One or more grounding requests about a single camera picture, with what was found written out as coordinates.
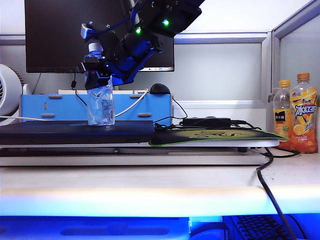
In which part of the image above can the thin black monitor cable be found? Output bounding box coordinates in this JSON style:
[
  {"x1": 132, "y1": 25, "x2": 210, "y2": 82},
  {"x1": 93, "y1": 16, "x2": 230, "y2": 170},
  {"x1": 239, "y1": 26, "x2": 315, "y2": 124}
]
[{"x1": 70, "y1": 72, "x2": 89, "y2": 107}]

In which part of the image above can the black green-edged mouse pad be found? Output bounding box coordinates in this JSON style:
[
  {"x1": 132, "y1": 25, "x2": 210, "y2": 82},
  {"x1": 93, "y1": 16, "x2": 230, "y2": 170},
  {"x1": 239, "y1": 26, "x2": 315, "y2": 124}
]
[{"x1": 148, "y1": 127, "x2": 290, "y2": 147}]

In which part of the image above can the blue camera cable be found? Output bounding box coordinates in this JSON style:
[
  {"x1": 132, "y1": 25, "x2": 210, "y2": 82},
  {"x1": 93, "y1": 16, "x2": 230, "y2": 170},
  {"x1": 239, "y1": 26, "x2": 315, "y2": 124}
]
[{"x1": 94, "y1": 4, "x2": 141, "y2": 35}]

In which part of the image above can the blue front panel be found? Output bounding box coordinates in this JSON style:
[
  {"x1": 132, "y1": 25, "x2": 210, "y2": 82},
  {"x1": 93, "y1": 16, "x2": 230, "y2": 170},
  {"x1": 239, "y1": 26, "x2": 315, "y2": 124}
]
[{"x1": 0, "y1": 216, "x2": 191, "y2": 240}]

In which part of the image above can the clear mineral water bottle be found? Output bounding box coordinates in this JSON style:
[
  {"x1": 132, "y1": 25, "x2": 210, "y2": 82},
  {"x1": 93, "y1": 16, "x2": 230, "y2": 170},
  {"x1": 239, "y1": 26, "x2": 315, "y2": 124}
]
[{"x1": 83, "y1": 42, "x2": 116, "y2": 126}]

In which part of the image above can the white round desk fan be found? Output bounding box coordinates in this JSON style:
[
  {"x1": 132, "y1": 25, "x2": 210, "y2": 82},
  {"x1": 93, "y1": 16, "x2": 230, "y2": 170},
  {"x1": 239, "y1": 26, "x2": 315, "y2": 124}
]
[{"x1": 0, "y1": 63, "x2": 24, "y2": 126}]

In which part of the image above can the thick black power cable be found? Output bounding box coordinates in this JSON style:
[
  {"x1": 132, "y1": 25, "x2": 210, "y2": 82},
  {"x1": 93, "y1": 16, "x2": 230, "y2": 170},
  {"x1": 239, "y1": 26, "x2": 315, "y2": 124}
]
[{"x1": 229, "y1": 119, "x2": 299, "y2": 240}]

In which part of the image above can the thin black looped cable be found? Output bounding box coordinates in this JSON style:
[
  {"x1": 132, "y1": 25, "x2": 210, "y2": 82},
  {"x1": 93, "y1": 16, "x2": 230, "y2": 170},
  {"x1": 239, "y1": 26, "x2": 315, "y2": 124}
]
[{"x1": 271, "y1": 146, "x2": 301, "y2": 159}]

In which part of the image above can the black keyboard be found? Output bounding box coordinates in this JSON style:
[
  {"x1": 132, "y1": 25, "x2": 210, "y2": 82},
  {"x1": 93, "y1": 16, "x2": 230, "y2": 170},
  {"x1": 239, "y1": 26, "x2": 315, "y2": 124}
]
[{"x1": 221, "y1": 214, "x2": 309, "y2": 240}]

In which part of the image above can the small orange juice bottle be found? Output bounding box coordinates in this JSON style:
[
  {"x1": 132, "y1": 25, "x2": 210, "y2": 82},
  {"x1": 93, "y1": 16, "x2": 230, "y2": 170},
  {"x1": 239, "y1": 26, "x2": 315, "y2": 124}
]
[{"x1": 272, "y1": 79, "x2": 293, "y2": 142}]

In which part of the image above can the aluminium partition frame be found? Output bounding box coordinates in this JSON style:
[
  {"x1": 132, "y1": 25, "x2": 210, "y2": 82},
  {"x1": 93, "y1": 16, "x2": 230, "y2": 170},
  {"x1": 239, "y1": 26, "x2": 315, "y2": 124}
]
[{"x1": 0, "y1": 0, "x2": 320, "y2": 141}]

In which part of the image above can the thin black mouse cable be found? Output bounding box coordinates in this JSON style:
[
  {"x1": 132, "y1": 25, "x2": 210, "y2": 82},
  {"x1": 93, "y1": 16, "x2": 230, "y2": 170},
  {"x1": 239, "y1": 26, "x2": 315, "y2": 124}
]
[{"x1": 152, "y1": 98, "x2": 189, "y2": 131}]

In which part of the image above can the white desk riser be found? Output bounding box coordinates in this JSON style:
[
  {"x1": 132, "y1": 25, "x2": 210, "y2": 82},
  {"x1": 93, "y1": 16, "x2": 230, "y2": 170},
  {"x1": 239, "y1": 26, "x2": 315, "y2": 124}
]
[{"x1": 0, "y1": 138, "x2": 280, "y2": 167}]

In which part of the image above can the black computer monitor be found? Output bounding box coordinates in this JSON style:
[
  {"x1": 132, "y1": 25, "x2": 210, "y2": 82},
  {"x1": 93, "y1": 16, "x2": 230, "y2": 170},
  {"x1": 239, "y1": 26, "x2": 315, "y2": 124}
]
[{"x1": 24, "y1": 0, "x2": 175, "y2": 74}]

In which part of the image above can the black computer mouse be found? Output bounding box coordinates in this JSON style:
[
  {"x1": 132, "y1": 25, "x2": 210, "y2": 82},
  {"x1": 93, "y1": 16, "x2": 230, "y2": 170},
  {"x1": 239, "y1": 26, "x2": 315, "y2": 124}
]
[{"x1": 149, "y1": 83, "x2": 171, "y2": 95}]

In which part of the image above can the large iced tea bottle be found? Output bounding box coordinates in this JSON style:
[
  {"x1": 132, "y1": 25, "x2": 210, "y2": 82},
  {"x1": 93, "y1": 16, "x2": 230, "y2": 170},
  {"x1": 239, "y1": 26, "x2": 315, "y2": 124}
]
[{"x1": 284, "y1": 72, "x2": 319, "y2": 154}]

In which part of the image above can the white cable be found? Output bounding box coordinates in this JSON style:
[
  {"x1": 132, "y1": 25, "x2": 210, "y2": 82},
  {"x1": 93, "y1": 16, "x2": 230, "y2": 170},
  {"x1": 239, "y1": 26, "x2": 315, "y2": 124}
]
[{"x1": 0, "y1": 88, "x2": 150, "y2": 122}]

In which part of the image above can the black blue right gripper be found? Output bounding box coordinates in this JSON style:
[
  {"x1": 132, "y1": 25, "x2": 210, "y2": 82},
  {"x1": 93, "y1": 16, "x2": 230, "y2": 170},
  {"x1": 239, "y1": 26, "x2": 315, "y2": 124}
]
[{"x1": 83, "y1": 24, "x2": 164, "y2": 92}]

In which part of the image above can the black power adapter brick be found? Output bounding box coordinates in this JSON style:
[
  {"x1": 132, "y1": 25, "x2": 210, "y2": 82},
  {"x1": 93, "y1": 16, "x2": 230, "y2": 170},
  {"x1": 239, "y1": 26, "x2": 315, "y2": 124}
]
[{"x1": 181, "y1": 117, "x2": 232, "y2": 129}]

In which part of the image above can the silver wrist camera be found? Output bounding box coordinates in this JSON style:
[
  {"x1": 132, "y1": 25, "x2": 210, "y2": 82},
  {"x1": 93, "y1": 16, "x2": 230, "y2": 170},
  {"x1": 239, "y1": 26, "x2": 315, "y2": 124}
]
[{"x1": 80, "y1": 21, "x2": 97, "y2": 41}]

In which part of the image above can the blue wooden desk organizer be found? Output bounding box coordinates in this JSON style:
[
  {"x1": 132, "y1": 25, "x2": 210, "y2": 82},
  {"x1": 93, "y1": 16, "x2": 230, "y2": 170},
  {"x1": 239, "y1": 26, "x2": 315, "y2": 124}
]
[{"x1": 19, "y1": 93, "x2": 174, "y2": 126}]

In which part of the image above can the dark blue mat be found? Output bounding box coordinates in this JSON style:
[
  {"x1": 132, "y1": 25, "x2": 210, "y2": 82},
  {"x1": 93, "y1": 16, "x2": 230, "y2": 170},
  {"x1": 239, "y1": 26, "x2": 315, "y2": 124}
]
[{"x1": 0, "y1": 120, "x2": 156, "y2": 146}]

